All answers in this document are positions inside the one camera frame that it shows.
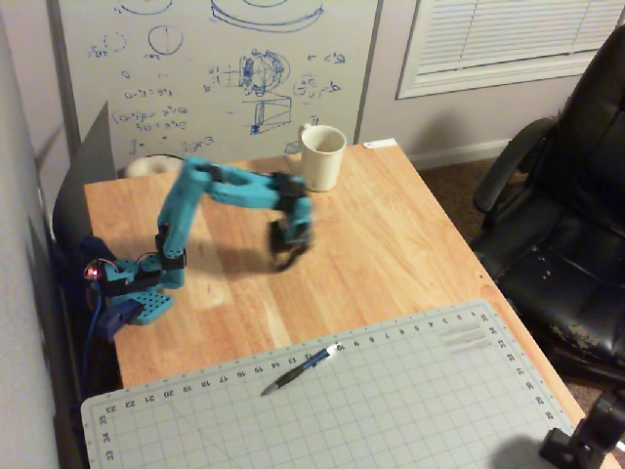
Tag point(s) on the grey gridded cutting mat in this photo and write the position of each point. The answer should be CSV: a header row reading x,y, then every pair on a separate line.
x,y
322,396

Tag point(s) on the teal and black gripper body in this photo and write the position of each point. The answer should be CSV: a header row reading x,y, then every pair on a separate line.
x,y
292,238

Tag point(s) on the black camera stand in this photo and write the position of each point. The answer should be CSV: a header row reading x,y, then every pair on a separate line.
x,y
583,435

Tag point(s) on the white window blinds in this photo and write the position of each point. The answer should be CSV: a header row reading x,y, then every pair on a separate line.
x,y
512,34

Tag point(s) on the black motor controller board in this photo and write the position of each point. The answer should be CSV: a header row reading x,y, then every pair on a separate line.
x,y
94,270

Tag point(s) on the black flat panel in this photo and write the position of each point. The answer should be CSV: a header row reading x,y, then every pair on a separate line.
x,y
88,171

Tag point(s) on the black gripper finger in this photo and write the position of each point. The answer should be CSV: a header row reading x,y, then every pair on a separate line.
x,y
302,250
282,261

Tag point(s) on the cream ceramic mug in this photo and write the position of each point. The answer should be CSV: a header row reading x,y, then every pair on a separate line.
x,y
320,156

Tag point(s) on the black leather office chair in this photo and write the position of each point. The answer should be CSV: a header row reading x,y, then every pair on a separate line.
x,y
571,215

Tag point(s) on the white tape roll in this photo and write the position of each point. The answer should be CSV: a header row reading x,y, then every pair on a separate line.
x,y
149,166

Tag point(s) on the dark blue table clamp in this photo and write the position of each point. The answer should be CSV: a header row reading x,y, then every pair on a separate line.
x,y
110,317

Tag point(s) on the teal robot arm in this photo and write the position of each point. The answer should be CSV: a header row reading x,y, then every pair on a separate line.
x,y
178,215

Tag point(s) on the whiteboard with blue drawings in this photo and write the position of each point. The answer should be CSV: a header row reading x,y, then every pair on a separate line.
x,y
215,73

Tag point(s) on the blue and black pen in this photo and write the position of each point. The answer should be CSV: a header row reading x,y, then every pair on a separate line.
x,y
298,370

